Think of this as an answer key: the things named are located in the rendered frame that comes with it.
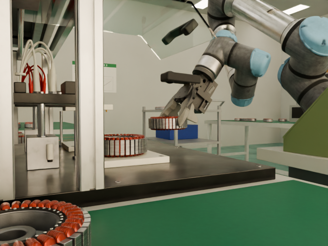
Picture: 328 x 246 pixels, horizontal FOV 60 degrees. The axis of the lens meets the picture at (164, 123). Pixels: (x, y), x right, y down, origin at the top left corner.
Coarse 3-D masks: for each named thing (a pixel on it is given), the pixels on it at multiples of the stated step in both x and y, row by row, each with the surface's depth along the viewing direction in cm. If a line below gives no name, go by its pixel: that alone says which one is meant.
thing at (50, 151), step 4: (48, 144) 47; (52, 144) 47; (48, 148) 47; (52, 148) 47; (48, 152) 47; (52, 152) 47; (48, 156) 47; (52, 156) 47; (48, 160) 47; (52, 160) 48
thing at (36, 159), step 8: (32, 136) 49; (40, 136) 48; (48, 136) 49; (56, 136) 49; (32, 144) 47; (40, 144) 47; (56, 144) 49; (32, 152) 47; (40, 152) 47; (56, 152) 49; (32, 160) 47; (40, 160) 47; (56, 160) 49; (32, 168) 47; (40, 168) 48; (48, 168) 48
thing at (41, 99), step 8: (64, 88) 50; (72, 88) 50; (16, 96) 46; (24, 96) 46; (32, 96) 47; (40, 96) 47; (48, 96) 48; (56, 96) 49; (64, 96) 49; (72, 96) 50; (40, 104) 48; (48, 104) 54; (56, 104) 54; (64, 104) 54; (72, 104) 54; (104, 104) 53; (112, 104) 54; (40, 112) 48; (40, 120) 48; (40, 128) 48
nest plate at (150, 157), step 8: (152, 152) 59; (104, 160) 50; (112, 160) 50; (120, 160) 50; (128, 160) 51; (136, 160) 51; (144, 160) 52; (152, 160) 53; (160, 160) 53; (168, 160) 54
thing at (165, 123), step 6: (150, 120) 79; (156, 120) 78; (162, 120) 77; (168, 120) 77; (174, 120) 77; (186, 120) 80; (150, 126) 79; (156, 126) 78; (162, 126) 77; (168, 126) 77; (174, 126) 77; (186, 126) 81
